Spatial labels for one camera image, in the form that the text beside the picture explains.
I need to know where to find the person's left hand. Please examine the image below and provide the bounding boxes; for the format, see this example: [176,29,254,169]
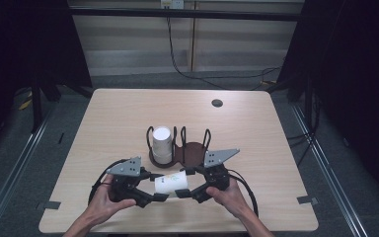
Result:
[86,174,137,228]

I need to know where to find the leaf-print paper cup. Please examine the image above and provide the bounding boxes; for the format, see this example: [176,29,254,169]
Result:
[153,170,190,196]

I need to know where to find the black curtain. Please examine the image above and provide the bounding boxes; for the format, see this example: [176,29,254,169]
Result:
[0,0,93,100]
[275,0,379,186]

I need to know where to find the dark brown cup holder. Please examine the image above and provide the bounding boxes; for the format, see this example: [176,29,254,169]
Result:
[145,124,212,170]

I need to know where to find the white wall outlet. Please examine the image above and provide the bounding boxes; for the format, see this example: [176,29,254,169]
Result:
[160,0,186,10]

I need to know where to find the black floor cables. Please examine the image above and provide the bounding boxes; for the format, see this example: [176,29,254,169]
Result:
[287,131,318,166]

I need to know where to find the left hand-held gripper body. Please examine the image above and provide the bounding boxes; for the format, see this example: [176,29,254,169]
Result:
[106,155,152,202]

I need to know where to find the metal floor rail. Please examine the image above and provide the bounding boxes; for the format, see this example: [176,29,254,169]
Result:
[290,105,369,237]
[0,108,57,237]

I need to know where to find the long black wall cable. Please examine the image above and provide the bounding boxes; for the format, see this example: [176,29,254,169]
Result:
[166,8,282,92]

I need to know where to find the person's right hand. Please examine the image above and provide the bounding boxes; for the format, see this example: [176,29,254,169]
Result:
[206,179,253,220]

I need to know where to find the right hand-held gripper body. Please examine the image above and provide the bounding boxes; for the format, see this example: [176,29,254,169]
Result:
[203,148,241,192]

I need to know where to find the left hand-held gripper black cable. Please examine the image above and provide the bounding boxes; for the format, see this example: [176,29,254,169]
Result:
[88,158,129,206]

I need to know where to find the black metal stand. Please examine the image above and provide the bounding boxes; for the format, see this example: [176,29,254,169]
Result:
[29,78,44,134]

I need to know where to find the hand-held gripper black cable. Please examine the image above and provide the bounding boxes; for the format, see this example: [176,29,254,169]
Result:
[226,169,261,218]
[88,158,129,206]

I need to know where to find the white paper cup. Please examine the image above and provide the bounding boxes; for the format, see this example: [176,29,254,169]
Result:
[151,126,174,165]

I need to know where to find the right hand-held gripper black cable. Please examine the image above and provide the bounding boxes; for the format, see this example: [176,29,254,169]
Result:
[226,169,261,218]

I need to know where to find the black horizontal bar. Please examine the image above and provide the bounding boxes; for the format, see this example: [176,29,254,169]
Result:
[68,7,305,23]

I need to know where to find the grey tape strip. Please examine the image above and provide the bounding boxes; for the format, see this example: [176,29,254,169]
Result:
[36,200,62,211]
[296,195,320,205]

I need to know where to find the yellow floor tape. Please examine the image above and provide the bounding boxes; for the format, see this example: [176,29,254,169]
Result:
[18,92,34,112]

